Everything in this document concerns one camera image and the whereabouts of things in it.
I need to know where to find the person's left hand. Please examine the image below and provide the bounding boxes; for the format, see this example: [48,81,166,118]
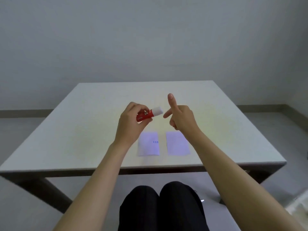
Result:
[114,102,153,146]

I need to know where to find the person's right hand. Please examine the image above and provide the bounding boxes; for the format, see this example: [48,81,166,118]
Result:
[163,93,200,136]

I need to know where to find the red glue stick white cap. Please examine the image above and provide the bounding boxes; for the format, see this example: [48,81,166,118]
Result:
[136,107,164,122]

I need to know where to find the person's left forearm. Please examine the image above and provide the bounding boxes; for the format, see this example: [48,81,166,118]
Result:
[53,140,132,231]

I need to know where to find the person's right forearm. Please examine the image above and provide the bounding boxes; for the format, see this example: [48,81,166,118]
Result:
[184,128,307,231]

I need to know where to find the white paper with blue marks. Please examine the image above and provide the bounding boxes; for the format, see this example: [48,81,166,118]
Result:
[137,131,161,157]

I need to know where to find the plain white paper sheet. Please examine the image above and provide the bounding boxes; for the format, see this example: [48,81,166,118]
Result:
[166,131,191,156]

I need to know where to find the person's left leg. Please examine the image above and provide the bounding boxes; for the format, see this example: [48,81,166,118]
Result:
[119,186,161,231]

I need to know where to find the person's leg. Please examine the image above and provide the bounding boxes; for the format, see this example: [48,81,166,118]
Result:
[159,181,210,231]
[119,186,161,231]

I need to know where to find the person's right leg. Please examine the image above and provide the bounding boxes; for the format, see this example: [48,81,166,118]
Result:
[159,181,210,231]

